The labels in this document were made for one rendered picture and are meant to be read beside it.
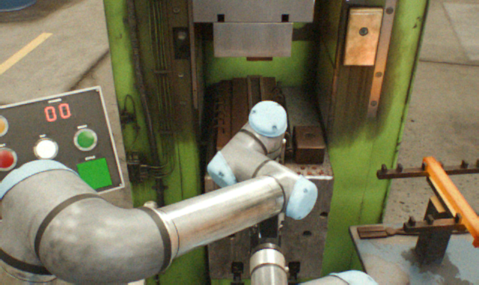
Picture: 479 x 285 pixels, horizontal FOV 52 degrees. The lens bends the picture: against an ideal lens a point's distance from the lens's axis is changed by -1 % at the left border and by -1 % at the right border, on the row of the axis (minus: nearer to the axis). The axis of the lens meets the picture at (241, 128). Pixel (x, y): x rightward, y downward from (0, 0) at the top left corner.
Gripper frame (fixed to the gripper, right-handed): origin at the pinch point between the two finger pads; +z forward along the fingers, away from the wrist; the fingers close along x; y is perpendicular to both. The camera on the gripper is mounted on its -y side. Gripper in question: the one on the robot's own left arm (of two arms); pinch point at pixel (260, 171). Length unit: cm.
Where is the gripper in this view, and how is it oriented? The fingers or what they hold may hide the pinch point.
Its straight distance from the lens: 131.2
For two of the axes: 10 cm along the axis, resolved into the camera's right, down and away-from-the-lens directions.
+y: 0.1, 8.9, -4.5
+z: -0.1, 4.5, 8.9
